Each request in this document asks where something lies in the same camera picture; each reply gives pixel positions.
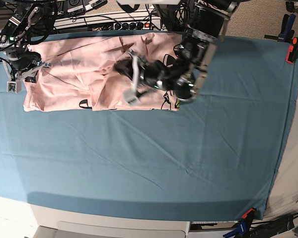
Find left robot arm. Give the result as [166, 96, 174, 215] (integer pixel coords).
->
[114, 0, 240, 105]

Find white power strip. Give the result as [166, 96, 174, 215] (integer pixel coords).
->
[54, 14, 162, 31]

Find orange blue clamp bottom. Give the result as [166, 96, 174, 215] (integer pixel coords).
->
[223, 208, 257, 238]

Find teal table cloth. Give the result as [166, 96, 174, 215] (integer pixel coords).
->
[0, 37, 298, 221]

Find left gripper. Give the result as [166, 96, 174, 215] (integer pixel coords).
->
[113, 50, 169, 99]

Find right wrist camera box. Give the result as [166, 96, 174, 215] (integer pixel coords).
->
[6, 80, 22, 93]

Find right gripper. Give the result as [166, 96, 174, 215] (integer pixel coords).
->
[3, 51, 52, 83]

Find blue black clamp top right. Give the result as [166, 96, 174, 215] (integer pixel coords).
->
[264, 13, 296, 43]

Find white cabinet under table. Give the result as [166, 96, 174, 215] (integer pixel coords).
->
[31, 205, 190, 238]

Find orange black clamp top right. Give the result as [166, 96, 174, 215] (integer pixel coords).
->
[286, 37, 298, 64]

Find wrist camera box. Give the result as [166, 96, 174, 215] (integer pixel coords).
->
[123, 89, 141, 107]
[6, 80, 22, 93]

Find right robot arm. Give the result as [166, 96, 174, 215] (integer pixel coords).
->
[0, 0, 58, 83]

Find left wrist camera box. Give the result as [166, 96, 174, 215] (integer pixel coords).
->
[123, 89, 141, 107]

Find pink T-shirt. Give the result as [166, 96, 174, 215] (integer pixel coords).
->
[23, 32, 181, 112]

